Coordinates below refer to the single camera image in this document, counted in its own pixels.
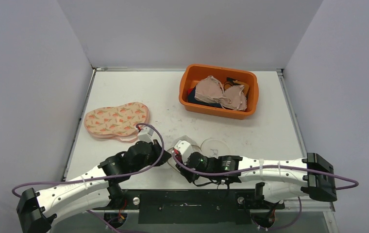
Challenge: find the orange plastic bin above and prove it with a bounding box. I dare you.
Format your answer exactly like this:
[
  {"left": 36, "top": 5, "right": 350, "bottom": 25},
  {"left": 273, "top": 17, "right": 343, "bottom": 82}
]
[{"left": 179, "top": 64, "right": 259, "bottom": 119}]

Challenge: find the navy blue garment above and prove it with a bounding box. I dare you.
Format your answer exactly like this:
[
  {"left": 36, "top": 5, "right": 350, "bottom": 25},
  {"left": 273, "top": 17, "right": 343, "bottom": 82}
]
[{"left": 187, "top": 88, "right": 222, "bottom": 108}]

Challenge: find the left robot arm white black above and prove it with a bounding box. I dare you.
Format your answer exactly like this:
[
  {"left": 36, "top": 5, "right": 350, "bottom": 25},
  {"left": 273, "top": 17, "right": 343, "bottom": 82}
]
[{"left": 17, "top": 140, "right": 171, "bottom": 233}]

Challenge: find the beige pink bra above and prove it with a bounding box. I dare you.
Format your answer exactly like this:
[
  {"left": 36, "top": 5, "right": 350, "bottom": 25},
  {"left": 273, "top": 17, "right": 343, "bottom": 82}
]
[{"left": 195, "top": 76, "right": 250, "bottom": 111}]

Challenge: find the floral mesh laundry bag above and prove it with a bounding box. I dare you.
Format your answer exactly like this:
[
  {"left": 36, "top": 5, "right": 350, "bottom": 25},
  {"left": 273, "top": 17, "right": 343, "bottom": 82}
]
[{"left": 83, "top": 102, "right": 150, "bottom": 143}]

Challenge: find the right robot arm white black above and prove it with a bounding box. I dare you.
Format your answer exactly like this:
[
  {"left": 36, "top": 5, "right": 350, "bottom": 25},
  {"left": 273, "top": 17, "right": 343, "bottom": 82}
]
[{"left": 173, "top": 152, "right": 337, "bottom": 208}]

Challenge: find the maroon bra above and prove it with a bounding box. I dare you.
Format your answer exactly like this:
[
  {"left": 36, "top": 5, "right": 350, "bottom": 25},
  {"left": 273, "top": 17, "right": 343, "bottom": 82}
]
[{"left": 172, "top": 153, "right": 183, "bottom": 164}]

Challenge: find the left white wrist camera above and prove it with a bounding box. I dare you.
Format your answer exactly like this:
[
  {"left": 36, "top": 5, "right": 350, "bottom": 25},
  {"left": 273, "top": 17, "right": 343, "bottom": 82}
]
[{"left": 137, "top": 126, "right": 154, "bottom": 143}]

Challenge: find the round white mesh laundry bag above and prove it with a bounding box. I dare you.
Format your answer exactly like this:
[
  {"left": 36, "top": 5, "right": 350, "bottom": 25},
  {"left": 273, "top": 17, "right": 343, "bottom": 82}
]
[{"left": 168, "top": 135, "right": 231, "bottom": 158}]

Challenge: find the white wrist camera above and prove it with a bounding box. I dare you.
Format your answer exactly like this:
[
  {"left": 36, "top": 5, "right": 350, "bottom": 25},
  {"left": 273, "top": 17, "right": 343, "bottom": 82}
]
[
  {"left": 137, "top": 126, "right": 154, "bottom": 143},
  {"left": 173, "top": 140, "right": 194, "bottom": 164}
]

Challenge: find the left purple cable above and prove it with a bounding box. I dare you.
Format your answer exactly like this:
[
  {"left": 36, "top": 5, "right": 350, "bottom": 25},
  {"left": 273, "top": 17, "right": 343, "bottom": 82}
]
[{"left": 11, "top": 123, "right": 166, "bottom": 198}]

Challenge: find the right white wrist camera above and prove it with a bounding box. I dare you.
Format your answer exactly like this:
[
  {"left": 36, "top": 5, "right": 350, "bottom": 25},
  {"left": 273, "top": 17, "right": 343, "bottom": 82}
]
[{"left": 173, "top": 140, "right": 194, "bottom": 164}]

